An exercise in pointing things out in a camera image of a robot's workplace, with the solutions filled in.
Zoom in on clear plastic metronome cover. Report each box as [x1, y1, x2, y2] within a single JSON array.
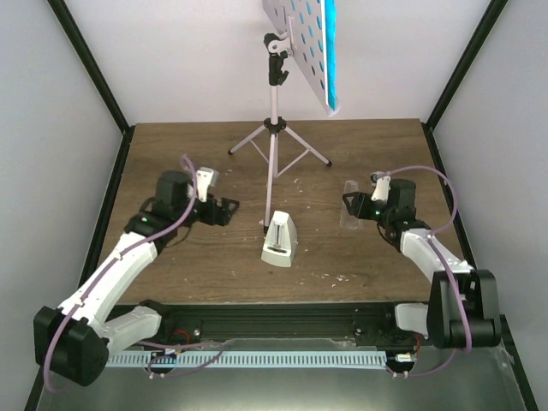
[[339, 180, 363, 231]]

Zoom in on white metronome body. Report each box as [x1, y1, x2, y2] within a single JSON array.
[[261, 211, 298, 268]]

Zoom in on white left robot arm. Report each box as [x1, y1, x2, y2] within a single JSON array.
[[33, 167, 240, 387]]

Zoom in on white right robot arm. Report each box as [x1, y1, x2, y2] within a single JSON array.
[[342, 176, 502, 349]]

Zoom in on white perforated stand tray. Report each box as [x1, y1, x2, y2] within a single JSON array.
[[261, 1, 333, 116]]

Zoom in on blue sheet music folder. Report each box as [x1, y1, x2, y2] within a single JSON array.
[[324, 0, 339, 115]]

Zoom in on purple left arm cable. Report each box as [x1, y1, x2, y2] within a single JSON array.
[[44, 154, 202, 393]]

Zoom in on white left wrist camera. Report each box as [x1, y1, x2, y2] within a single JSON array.
[[196, 167, 219, 202]]

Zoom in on black left table rail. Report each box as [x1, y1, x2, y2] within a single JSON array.
[[77, 125, 136, 288]]

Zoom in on black front mounting rail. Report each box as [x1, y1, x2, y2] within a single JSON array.
[[140, 300, 420, 348]]

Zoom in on light blue slotted cable duct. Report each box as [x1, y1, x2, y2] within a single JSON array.
[[107, 351, 387, 369]]

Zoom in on black right corner post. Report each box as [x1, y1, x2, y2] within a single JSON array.
[[426, 0, 509, 128]]

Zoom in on black corner post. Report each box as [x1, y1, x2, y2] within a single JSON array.
[[426, 0, 509, 128], [45, 0, 131, 135]]

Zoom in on black left corner post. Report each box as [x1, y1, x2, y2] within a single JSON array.
[[45, 0, 131, 135]]

